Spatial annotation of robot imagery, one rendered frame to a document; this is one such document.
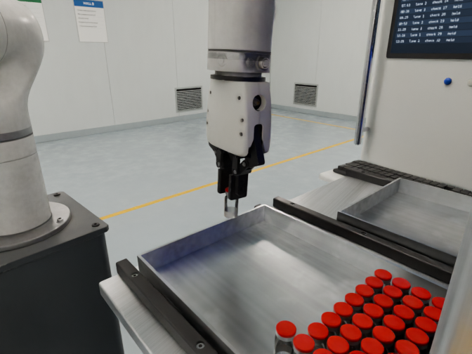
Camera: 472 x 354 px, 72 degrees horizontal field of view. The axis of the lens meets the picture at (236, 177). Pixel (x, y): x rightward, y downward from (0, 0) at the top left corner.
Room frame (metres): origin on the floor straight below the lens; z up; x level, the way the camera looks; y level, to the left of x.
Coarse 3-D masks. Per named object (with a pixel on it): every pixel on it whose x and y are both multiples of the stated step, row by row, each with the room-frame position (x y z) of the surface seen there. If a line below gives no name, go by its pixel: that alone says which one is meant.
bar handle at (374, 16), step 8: (376, 0) 1.12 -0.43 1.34; (376, 8) 1.12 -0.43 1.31; (376, 16) 1.12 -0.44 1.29; (376, 24) 1.12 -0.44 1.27; (368, 32) 1.13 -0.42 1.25; (368, 40) 1.13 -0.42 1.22; (368, 48) 1.12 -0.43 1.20; (368, 56) 1.12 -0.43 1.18; (368, 64) 1.12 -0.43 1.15; (368, 72) 1.12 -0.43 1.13; (368, 80) 1.12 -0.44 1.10; (368, 88) 1.12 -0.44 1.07; (360, 96) 1.13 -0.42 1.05; (360, 104) 1.12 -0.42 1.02; (360, 112) 1.12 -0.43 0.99; (360, 120) 1.12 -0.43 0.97; (360, 128) 1.12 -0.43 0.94; (368, 128) 1.15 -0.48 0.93; (360, 136) 1.12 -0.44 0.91
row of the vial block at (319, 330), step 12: (372, 276) 0.33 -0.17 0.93; (384, 276) 0.33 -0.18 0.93; (360, 288) 0.31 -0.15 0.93; (372, 288) 0.31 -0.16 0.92; (348, 300) 0.29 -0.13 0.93; (360, 300) 0.29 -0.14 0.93; (372, 300) 0.31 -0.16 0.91; (336, 312) 0.27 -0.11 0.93; (348, 312) 0.27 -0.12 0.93; (360, 312) 0.29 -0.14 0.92; (312, 324) 0.25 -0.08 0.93; (324, 324) 0.26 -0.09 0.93; (336, 324) 0.25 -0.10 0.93; (300, 336) 0.24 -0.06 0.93; (312, 336) 0.24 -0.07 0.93; (324, 336) 0.24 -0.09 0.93; (300, 348) 0.23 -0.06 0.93; (312, 348) 0.23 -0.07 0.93; (324, 348) 0.24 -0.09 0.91
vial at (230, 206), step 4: (224, 200) 0.45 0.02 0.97; (228, 200) 0.45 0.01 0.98; (232, 200) 0.45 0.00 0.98; (236, 200) 0.45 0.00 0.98; (224, 204) 0.45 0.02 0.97; (228, 204) 0.45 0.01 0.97; (232, 204) 0.45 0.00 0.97; (236, 204) 0.45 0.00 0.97; (224, 208) 0.45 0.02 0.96; (228, 208) 0.45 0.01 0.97; (232, 208) 0.45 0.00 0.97; (236, 208) 0.45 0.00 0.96; (224, 212) 0.45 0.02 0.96; (228, 212) 0.45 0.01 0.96; (232, 212) 0.44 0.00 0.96; (236, 212) 0.45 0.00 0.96; (228, 216) 0.44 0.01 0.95; (232, 216) 0.44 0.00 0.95; (236, 216) 0.45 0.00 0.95
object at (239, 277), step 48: (192, 240) 0.45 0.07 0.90; (240, 240) 0.49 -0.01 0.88; (288, 240) 0.49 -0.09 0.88; (336, 240) 0.44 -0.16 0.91; (192, 288) 0.37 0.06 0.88; (240, 288) 0.37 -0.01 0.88; (288, 288) 0.37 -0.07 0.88; (336, 288) 0.37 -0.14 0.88; (432, 288) 0.33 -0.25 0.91; (240, 336) 0.28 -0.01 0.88
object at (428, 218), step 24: (384, 192) 0.65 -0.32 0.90; (408, 192) 0.68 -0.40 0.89; (432, 192) 0.65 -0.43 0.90; (456, 192) 0.62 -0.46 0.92; (360, 216) 0.58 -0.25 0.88; (384, 216) 0.58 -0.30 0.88; (408, 216) 0.58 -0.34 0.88; (432, 216) 0.58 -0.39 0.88; (456, 216) 0.58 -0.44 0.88; (408, 240) 0.44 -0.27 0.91; (432, 240) 0.49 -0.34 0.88; (456, 240) 0.49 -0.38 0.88
